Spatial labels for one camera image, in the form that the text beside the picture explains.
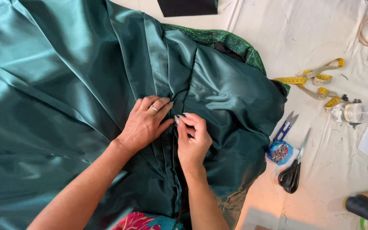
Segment person's right hand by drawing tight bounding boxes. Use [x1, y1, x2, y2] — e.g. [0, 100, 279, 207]
[174, 112, 213, 174]

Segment person's left hand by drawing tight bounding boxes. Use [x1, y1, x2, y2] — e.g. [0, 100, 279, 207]
[117, 95, 175, 154]

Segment dark green satin dress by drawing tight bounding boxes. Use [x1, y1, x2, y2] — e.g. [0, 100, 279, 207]
[0, 0, 288, 230]

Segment blue pin container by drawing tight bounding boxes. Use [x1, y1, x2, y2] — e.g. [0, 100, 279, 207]
[266, 140, 294, 166]

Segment pink floral clothing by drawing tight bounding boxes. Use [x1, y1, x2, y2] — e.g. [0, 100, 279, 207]
[111, 211, 184, 230]

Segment blue thread snips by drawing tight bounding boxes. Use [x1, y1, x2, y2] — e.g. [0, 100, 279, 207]
[270, 111, 299, 147]

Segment glittery green fabric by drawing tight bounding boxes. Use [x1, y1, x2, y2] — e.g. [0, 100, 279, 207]
[163, 23, 291, 96]

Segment black fabric piece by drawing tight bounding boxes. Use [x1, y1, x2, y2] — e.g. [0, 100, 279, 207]
[157, 0, 219, 18]

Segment white table cloth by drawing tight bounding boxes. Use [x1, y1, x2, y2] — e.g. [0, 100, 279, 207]
[111, 0, 368, 230]

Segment yellow measuring tape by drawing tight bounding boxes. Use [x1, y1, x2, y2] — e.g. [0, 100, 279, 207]
[272, 58, 345, 113]

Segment clear plastic bottle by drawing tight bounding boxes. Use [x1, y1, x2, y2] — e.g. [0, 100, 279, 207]
[330, 102, 368, 124]

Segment dark navy thread spool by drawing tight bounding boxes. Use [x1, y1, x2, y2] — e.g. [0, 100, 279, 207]
[343, 194, 368, 229]

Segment black handled scissors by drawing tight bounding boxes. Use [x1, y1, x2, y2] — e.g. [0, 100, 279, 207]
[277, 128, 312, 194]

